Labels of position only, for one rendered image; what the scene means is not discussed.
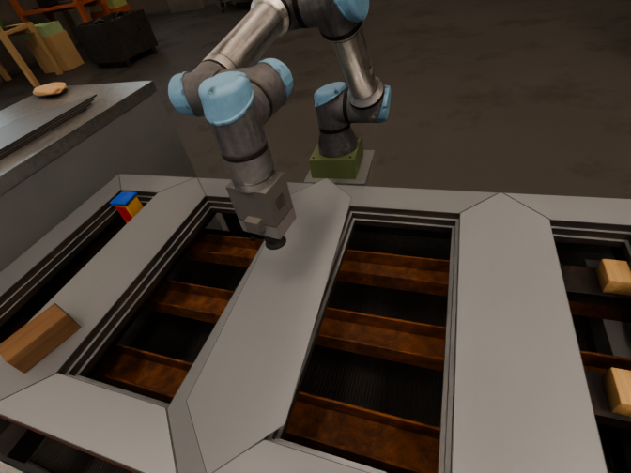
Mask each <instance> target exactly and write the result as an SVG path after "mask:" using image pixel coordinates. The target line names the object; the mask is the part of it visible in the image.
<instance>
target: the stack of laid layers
mask: <svg viewBox="0 0 631 473"><path fill-rule="evenodd" d="M121 192H122V191H120V192H119V193H121ZM119 193H118V194H119ZM118 194H116V195H115V196H114V197H113V198H112V199H111V200H110V201H109V202H107V203H106V204H105V205H104V206H103V207H102V208H101V209H99V210H98V211H97V212H96V213H95V214H94V215H93V216H91V217H90V218H89V219H88V220H87V221H86V222H85V223H83V224H82V225H81V226H80V227H79V228H78V229H77V230H76V231H74V232H73V233H72V234H71V235H70V236H69V237H67V238H66V239H65V240H64V241H63V242H62V243H61V244H60V245H58V246H57V247H56V248H55V249H54V250H53V251H52V252H50V253H49V254H48V255H47V256H46V257H45V258H44V259H42V260H41V261H40V262H39V263H38V264H37V265H36V266H35V267H33V268H32V269H31V270H30V271H29V272H28V273H27V274H25V275H24V276H23V277H22V278H21V279H20V280H19V281H17V282H16V283H15V284H14V285H13V286H12V287H11V288H9V289H8V290H7V291H6V293H5V294H4V295H3V296H1V297H0V328H1V327H2V326H3V325H4V324H5V323H6V322H7V321H8V319H9V318H10V317H11V316H12V315H13V314H15V313H16V312H17V311H18V310H20V309H21V307H22V306H23V305H24V304H25V303H26V302H27V301H28V300H29V299H30V298H31V297H33V296H34V295H35V294H36V293H37V292H38V291H39V290H40V289H41V288H42V287H43V286H44V285H45V284H46V283H47V282H48V281H49V280H51V279H52V278H53V277H54V276H55V275H56V274H57V273H58V272H59V271H60V270H61V269H62V268H63V267H64V266H65V265H66V264H67V263H68V262H70V261H71V260H72V259H73V258H74V257H75V256H76V255H77V254H78V253H79V252H80V251H81V250H82V249H83V248H84V247H85V246H86V245H87V244H89V243H90V242H91V241H92V240H93V239H94V238H95V237H96V236H97V235H98V234H99V233H100V232H101V231H102V230H103V229H104V228H105V227H106V226H108V225H109V224H110V223H111V222H112V221H113V220H114V219H115V218H116V217H117V216H118V215H119V212H118V211H117V209H116V208H115V205H110V202H111V201H112V200H113V199H114V198H116V197H117V196H118ZM213 212H216V213H227V214H237V213H236V211H235V209H234V207H233V205H232V202H231V200H230V198H226V197H212V196H205V198H204V199H203V200H202V201H201V202H200V204H199V205H198V206H197V207H196V208H195V210H194V211H193V212H192V213H191V214H190V216H189V217H188V218H187V219H186V220H185V221H184V222H183V223H182V224H181V225H180V227H179V228H178V229H177V230H176V231H175V233H174V234H173V235H172V236H171V237H170V239H169V240H168V241H167V242H166V243H165V245H164V246H163V247H162V248H161V250H160V251H159V252H158V253H157V254H156V255H155V257H154V258H153V259H152V260H151V261H150V263H149V264H148V265H147V266H146V268H145V269H144V270H143V271H142V272H141V273H140V275H139V276H138V277H137V278H136V279H135V281H134V282H133V283H132V284H131V286H130V287H129V288H128V289H127V290H126V291H125V293H124V294H123V295H122V296H121V297H120V299H119V300H118V301H117V302H116V303H115V305H114V306H113V307H112V308H111V309H110V311H109V312H108V313H107V314H105V316H104V317H103V318H102V319H101V320H100V322H99V323H98V324H97V325H96V327H95V328H94V329H93V330H92V331H91V332H90V334H89V335H88V336H87V337H86V338H85V340H84V341H83V342H82V343H81V345H80V346H79V347H78V348H77V349H76V350H75V352H74V353H73V354H72V355H71V356H70V358H69V359H68V360H67V361H66V363H65V364H64V365H63V366H62V367H61V368H60V370H59V371H58V372H57V373H60V374H64V375H67V376H70V377H74V378H77V379H80V380H83V381H85V382H88V383H91V384H94V385H97V386H101V387H104V388H107V389H111V390H114V391H117V392H120V393H124V394H127V395H130V396H132V397H135V398H138V399H141V400H144V401H147V402H151V403H153V404H158V405H161V406H164V407H166V412H167V418H168V423H169V429H170V435H171V440H172V446H173V452H174V457H175V463H176V469H177V473H206V470H205V467H204V464H203V460H202V457H201V453H200V450H199V447H198V443H197V440H196V436H195V432H194V429H193V426H192V420H191V416H190V413H189V409H188V406H187V403H186V400H187V398H188V396H189V394H190V392H191V390H192V387H193V385H194V383H195V381H196V379H197V377H198V375H199V374H200V372H201V370H202V368H203V366H204V364H205V362H206V360H207V358H208V355H209V353H210V351H211V349H212V347H213V345H214V344H215V342H216V340H217V338H218V336H219V334H220V332H221V330H222V328H223V325H224V323H225V321H226V319H227V317H228V315H229V314H230V312H231V310H232V308H233V306H234V304H235V302H236V300H237V298H238V296H239V293H240V291H241V289H242V287H243V285H244V284H245V282H246V280H247V278H248V276H249V274H250V272H251V270H252V268H253V266H254V263H255V261H256V259H257V257H258V255H259V253H260V252H261V250H262V248H263V246H264V244H265V242H266V241H265V239H264V241H263V243H262V245H261V246H260V248H259V250H258V252H257V253H256V255H255V257H254V259H253V261H252V263H251V264H250V265H249V267H248V269H247V270H246V272H245V274H244V276H243V277H242V279H241V281H240V283H239V285H238V287H237V288H236V290H235V292H234V294H233V295H232V297H231V298H230V300H229V301H228V303H227V305H226V307H225V308H224V310H223V313H222V314H221V316H220V318H219V319H218V321H217V323H216V325H215V326H214V328H213V330H212V331H211V332H210V334H209V336H208V338H207V340H206V342H205V344H204V345H203V347H202V349H201V350H200V352H199V354H198V356H197V357H196V359H195V361H194V363H193V364H192V367H191V369H190V370H189V371H188V373H187V375H186V376H185V378H184V380H183V381H182V383H181V385H180V387H179V388H178V390H177V393H176V394H175V396H174V398H173V400H172V401H171V403H170V404H168V403H165V402H162V401H159V400H156V399H152V398H149V397H146V396H144V395H141V394H138V393H134V392H131V391H128V390H125V389H121V388H117V387H114V386H111V385H108V384H105V383H102V382H99V381H96V380H93V379H90V378H87V377H85V376H86V375H87V374H88V373H89V371H90V370H91V369H92V367H93V366H94V365H95V364H96V362H97V361H98V360H99V358H100V357H101V356H102V354H103V353H104V352H105V350H106V349H107V348H108V347H109V345H110V344H111V343H112V341H113V340H114V339H115V337H116V336H117V335H118V333H119V332H120V331H121V330H122V329H123V328H124V327H125V325H126V324H127V323H128V322H129V320H130V319H131V317H132V316H133V315H134V314H135V312H136V311H137V310H138V308H139V307H140V306H141V305H142V303H143V302H144V301H145V299H146V298H147V297H148V295H149V294H150V293H151V291H152V290H153V289H154V288H155V286H156V285H157V284H158V282H159V281H160V280H161V279H162V277H163V276H164V274H165V273H166V272H167V271H168V269H169V268H170V267H171V265H173V264H174V263H175V261H176V260H177V258H178V257H179V256H180V255H181V253H182V252H183V251H184V249H185V248H186V247H187V246H188V244H189V243H190V242H191V240H192V239H193V238H194V236H195V235H196V234H197V232H198V231H199V230H200V229H201V227H202V226H203V225H204V223H205V222H206V221H207V220H208V218H209V217H210V215H211V214H212V213H213ZM355 224H357V225H367V226H378V227H389V228H400V229H410V230H422V231H432V232H443V233H451V249H450V265H449V281H448V298H447V315H446V331H445V348H444V365H443V381H442V398H441V414H440V431H439V463H438V473H452V452H453V424H454V368H455V339H456V311H457V283H458V254H459V226H460V213H459V214H455V213H442V212H428V211H415V210H402V209H388V208H374V207H361V206H349V209H348V212H347V215H346V221H345V224H344V227H343V231H342V234H341V237H340V240H339V244H338V247H337V250H336V254H335V256H334V260H333V263H332V266H331V272H330V276H329V278H328V281H327V285H326V288H325V292H324V295H323V298H322V301H321V304H320V308H319V311H318V314H317V318H316V321H315V326H314V329H313V333H312V336H311V340H310V342H309V345H308V349H307V352H306V356H305V359H304V362H303V365H302V368H301V372H300V378H299V381H298V384H297V387H296V390H295V394H294V397H293V400H292V404H291V406H290V410H289V413H288V416H287V420H286V423H285V425H284V426H283V427H281V428H280V429H278V430H277V431H275V432H274V433H272V434H271V435H269V436H267V437H266V438H264V439H267V440H269V441H272V442H276V443H279V444H282V445H285V446H288V447H290V448H293V449H296V450H302V451H305V452H308V453H311V454H313V455H316V456H319V457H322V458H326V459H329V460H332V461H334V462H337V463H340V464H343V465H348V466H352V467H355V468H358V469H360V470H363V471H366V472H369V473H388V472H385V471H381V470H378V469H375V468H372V467H370V466H367V465H361V464H358V463H355V462H352V461H349V460H346V459H343V458H340V457H337V456H334V455H331V454H328V453H325V452H322V451H319V450H314V449H310V448H307V447H304V446H302V445H299V444H296V443H292V442H289V441H286V440H284V436H285V431H286V428H287V425H288V423H289V420H290V417H291V414H292V411H293V408H294V405H295V402H296V400H297V398H298V395H299V392H300V387H301V384H302V381H303V378H304V376H305V373H306V370H307V367H308V364H309V361H310V358H311V356H312V353H313V350H314V347H315V344H316V339H317V336H318V333H319V331H320V328H321V325H322V322H323V319H324V316H325V313H326V310H327V308H328V305H329V302H330V299H331V295H332V292H333V289H334V286H335V284H336V281H337V278H338V275H339V272H340V269H341V266H342V264H343V261H344V258H345V255H346V250H347V247H348V244H349V241H350V239H351V236H352V233H353V230H354V227H355ZM550 224H551V229H552V233H553V236H554V241H555V242H561V243H573V244H583V245H594V246H605V247H616V248H622V250H623V254H624V257H625V259H626V262H627V264H628V266H629V268H630V271H631V225H618V224H603V223H590V222H577V221H552V220H550ZM0 416H1V417H3V418H6V419H8V420H12V419H10V418H7V417H5V416H2V415H0ZM12 421H14V422H17V423H19V424H21V425H23V426H25V427H28V428H30V429H33V430H35V431H38V432H40V433H43V432H42V431H39V430H37V429H34V428H32V427H30V426H27V425H25V424H22V423H20V422H18V421H16V420H12ZM43 434H45V435H48V434H46V433H43ZM48 436H50V437H53V438H55V439H58V440H60V441H62V442H65V443H67V444H70V445H72V446H74V447H76V448H78V449H81V450H85V449H83V448H80V447H78V446H75V445H73V444H71V443H69V442H67V441H64V440H62V439H59V438H57V437H54V436H52V435H48ZM264 439H263V440H264ZM85 451H87V452H90V453H92V454H94V455H97V456H99V457H101V458H103V459H106V460H108V461H110V462H113V463H115V464H118V465H122V464H120V463H118V462H115V461H113V460H110V459H108V458H105V457H103V456H100V455H98V454H96V453H94V452H92V451H89V450H85ZM122 466H124V467H126V468H128V469H130V470H133V471H135V472H138V473H142V472H140V471H138V470H135V469H133V468H130V467H128V466H125V465H122Z"/></svg>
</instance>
